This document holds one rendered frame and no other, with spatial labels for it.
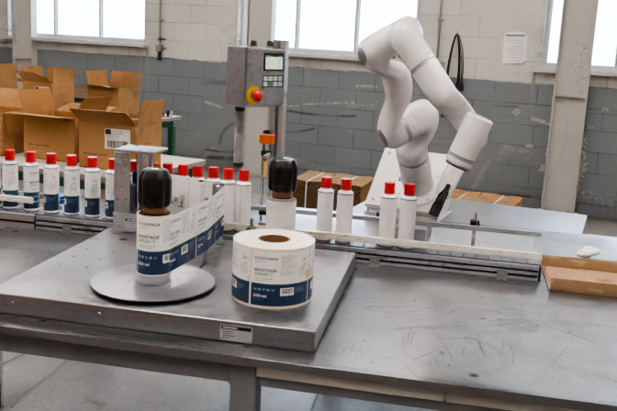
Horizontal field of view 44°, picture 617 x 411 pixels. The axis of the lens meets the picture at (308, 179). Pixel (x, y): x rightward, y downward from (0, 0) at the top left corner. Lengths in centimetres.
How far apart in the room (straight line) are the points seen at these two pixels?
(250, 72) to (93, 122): 183
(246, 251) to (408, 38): 91
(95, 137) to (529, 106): 463
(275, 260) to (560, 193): 601
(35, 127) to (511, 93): 469
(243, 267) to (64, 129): 265
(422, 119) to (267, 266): 117
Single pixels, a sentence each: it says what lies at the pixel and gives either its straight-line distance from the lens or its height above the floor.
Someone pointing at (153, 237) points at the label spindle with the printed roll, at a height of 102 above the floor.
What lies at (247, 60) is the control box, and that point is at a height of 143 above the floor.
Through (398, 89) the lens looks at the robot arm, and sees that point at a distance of 266.
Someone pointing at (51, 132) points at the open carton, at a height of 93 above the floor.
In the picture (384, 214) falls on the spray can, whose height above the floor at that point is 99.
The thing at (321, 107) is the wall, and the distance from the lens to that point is 816.
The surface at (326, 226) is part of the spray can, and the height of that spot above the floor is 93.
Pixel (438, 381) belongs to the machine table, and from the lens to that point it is 166.
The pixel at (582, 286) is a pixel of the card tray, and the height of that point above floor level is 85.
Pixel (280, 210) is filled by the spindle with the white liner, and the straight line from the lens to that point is 214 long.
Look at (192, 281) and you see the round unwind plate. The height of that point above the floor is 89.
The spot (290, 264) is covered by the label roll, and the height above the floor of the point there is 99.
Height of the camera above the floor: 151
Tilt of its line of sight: 10 degrees down
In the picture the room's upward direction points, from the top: 3 degrees clockwise
